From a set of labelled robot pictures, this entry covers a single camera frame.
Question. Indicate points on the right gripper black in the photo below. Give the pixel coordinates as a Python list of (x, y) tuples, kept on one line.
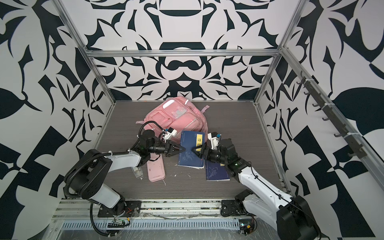
[(203, 151)]

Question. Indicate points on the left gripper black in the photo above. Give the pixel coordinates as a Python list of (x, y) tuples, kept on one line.
[(170, 152)]

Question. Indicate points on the blue book yellow label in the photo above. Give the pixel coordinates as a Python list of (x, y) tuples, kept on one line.
[(192, 142)]

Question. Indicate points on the purple book yellow label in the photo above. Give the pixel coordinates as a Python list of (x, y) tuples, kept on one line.
[(216, 172)]

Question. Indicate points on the pink student backpack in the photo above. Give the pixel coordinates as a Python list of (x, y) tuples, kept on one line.
[(177, 113)]

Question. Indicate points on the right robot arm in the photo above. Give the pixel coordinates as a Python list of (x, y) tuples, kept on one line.
[(290, 216)]

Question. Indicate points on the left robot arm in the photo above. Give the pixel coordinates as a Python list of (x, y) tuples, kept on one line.
[(86, 179)]

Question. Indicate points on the pink pencil case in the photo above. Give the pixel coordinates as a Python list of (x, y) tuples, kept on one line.
[(155, 168)]

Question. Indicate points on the clear plastic small case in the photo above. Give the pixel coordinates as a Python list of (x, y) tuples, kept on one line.
[(138, 172)]

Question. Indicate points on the right electronics board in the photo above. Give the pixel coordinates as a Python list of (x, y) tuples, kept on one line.
[(248, 226)]

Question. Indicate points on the electronics board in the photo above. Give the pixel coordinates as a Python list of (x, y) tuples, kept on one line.
[(248, 226), (116, 223)]

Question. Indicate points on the left electronics board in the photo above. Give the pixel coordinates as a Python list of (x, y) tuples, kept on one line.
[(116, 223)]

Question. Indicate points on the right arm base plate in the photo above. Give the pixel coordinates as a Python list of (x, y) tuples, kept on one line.
[(236, 208)]

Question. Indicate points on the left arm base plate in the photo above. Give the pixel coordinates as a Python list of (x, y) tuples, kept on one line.
[(121, 210)]

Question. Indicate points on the white slotted cable duct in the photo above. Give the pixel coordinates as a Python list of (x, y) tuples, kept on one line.
[(188, 224)]

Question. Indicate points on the aluminium front rail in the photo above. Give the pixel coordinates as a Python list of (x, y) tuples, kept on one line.
[(165, 209)]

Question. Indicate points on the black coat hook rail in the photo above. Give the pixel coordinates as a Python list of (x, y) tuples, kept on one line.
[(334, 115)]

